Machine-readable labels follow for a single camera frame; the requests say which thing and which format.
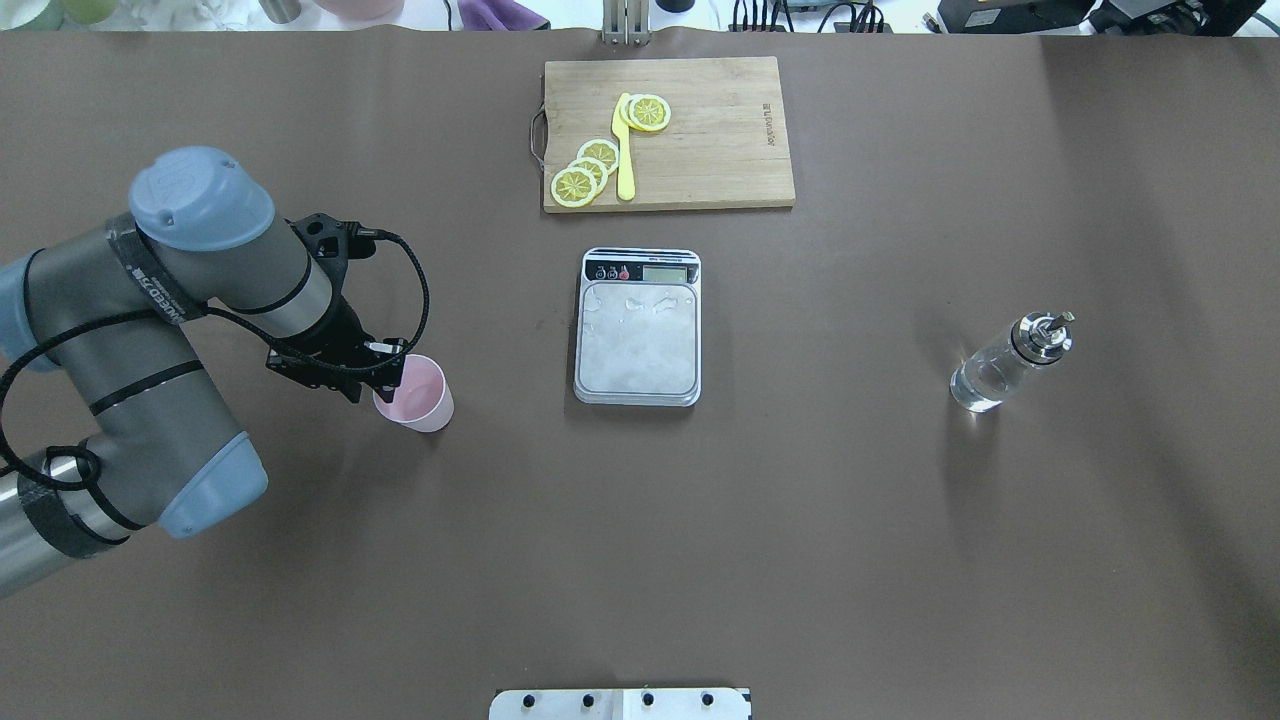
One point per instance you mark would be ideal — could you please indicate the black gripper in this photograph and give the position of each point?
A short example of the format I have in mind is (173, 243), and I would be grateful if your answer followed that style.
(342, 335)

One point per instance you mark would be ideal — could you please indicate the pink plastic cup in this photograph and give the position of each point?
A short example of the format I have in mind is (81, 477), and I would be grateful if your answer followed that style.
(423, 401)

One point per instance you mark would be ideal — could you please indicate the glass sauce bottle steel spout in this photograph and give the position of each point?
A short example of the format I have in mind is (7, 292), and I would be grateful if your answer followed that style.
(996, 372)

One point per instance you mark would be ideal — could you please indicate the digital kitchen scale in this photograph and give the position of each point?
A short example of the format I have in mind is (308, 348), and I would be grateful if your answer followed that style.
(638, 337)

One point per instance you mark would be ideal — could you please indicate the lemon slice lower left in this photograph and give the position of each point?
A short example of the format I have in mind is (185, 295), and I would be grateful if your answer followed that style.
(571, 189)

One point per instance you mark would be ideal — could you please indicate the lemon slice middle left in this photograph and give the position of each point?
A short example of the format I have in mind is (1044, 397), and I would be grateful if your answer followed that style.
(597, 170)

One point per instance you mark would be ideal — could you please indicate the yellow plastic knife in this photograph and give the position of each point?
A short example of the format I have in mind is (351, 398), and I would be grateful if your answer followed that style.
(621, 129)

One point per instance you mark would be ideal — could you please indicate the lemon slice upper left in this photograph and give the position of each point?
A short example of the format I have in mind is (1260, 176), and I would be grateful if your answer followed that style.
(603, 150)

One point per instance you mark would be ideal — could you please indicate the pink bowl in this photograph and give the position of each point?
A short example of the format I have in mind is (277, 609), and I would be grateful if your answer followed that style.
(360, 10)

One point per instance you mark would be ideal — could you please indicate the lemon slice on knife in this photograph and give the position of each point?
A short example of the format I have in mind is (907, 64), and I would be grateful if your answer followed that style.
(648, 113)

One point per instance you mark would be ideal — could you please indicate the purple cloth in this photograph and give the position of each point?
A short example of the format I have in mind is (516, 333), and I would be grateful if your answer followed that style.
(500, 15)

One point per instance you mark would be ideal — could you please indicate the wooden cutting board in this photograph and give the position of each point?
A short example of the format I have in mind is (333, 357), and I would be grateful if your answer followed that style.
(726, 146)

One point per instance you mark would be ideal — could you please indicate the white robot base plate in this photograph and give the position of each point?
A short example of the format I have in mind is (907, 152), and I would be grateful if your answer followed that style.
(623, 703)

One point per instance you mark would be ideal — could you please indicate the aluminium frame post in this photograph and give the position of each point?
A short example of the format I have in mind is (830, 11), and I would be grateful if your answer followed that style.
(626, 23)

